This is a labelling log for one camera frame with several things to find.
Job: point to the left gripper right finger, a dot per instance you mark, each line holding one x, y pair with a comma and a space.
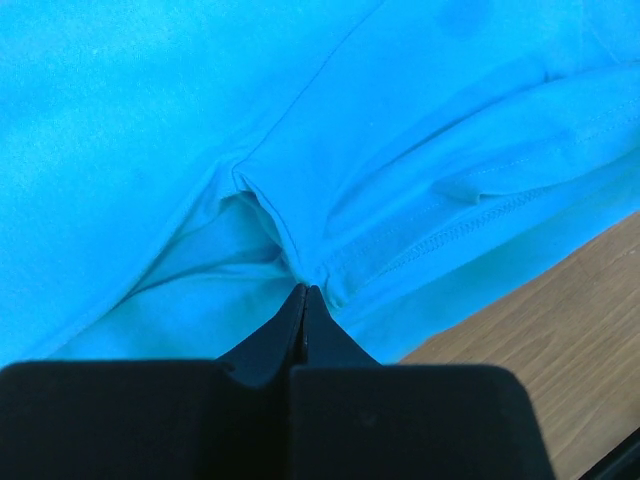
353, 418

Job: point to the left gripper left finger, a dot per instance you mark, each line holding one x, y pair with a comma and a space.
167, 419

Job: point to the cyan t shirt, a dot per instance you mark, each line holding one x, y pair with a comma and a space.
170, 170

